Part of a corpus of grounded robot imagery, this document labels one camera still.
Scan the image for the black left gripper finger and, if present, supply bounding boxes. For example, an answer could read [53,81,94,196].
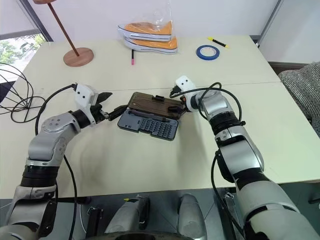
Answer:
[96,91,114,104]
[107,105,129,122]

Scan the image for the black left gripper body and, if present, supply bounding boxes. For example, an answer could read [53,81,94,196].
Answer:
[89,103,111,124]

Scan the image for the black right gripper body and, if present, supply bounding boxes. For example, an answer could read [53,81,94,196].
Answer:
[169,84,185,99]

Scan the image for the dark screwdriver bit case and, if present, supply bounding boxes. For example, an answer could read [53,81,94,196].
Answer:
[117,91,188,142]

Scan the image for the blue tape roll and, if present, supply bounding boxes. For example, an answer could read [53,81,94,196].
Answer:
[195,44,221,61]

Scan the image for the wooden lamp stand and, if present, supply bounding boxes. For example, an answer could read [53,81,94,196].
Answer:
[33,0,95,68]

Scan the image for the orange canvas shoe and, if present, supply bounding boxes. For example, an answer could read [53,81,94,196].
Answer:
[117,21,174,42]
[123,36,179,55]

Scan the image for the black and yellow marker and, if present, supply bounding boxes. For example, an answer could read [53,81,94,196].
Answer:
[207,36,230,49]

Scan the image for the orange sneakers in bag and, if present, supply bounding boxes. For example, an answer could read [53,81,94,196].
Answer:
[116,0,179,55]

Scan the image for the grey rounded cover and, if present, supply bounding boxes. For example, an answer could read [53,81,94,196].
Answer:
[104,194,151,238]
[176,193,208,240]

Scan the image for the grey striped fabric cushion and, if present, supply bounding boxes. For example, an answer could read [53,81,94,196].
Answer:
[277,62,320,139]

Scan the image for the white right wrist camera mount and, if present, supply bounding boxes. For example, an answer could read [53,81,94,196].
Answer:
[174,74,197,95]

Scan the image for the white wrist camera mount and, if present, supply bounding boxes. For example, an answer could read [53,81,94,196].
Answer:
[74,83,100,127]
[174,74,197,95]

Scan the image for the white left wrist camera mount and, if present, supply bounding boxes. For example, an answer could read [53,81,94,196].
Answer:
[74,83,100,127]

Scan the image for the loose black cable bundle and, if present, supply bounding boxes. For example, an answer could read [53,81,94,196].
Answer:
[0,62,47,124]

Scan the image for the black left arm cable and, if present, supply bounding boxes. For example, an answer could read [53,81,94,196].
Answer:
[34,84,79,240]

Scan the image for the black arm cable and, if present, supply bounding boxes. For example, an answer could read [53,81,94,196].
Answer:
[169,82,247,240]
[34,84,79,240]

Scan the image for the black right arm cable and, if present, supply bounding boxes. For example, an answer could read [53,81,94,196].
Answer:
[169,82,247,240]

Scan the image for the dark window frame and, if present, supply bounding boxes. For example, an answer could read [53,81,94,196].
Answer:
[14,0,54,43]

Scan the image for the black bracket under table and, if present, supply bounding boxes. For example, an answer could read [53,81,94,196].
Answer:
[86,206,105,239]

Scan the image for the grey metal post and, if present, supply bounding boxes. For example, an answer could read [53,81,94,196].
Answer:
[258,0,286,49]

